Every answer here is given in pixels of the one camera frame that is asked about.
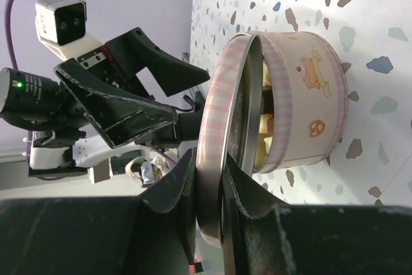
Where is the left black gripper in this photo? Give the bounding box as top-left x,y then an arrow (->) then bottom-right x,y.
54,27 -> 210,149

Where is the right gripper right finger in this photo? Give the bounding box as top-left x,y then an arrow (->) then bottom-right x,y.
221,157 -> 411,274

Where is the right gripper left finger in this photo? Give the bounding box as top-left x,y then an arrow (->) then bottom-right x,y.
1,149 -> 196,274

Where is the round metal tin lid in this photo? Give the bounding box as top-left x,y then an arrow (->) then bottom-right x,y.
196,33 -> 262,248

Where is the white square chocolate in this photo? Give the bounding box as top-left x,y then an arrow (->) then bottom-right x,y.
258,114 -> 274,150

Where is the dark chocolate piece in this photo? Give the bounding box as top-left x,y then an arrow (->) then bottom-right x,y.
261,88 -> 274,115

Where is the small white chocolate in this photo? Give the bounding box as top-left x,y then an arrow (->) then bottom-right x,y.
262,59 -> 272,88

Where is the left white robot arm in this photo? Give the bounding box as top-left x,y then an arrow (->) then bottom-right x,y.
1,28 -> 210,179

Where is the round metal tin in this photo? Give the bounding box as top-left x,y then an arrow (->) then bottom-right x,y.
253,30 -> 348,174

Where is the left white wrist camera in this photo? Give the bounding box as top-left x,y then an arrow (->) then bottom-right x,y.
35,0 -> 102,61

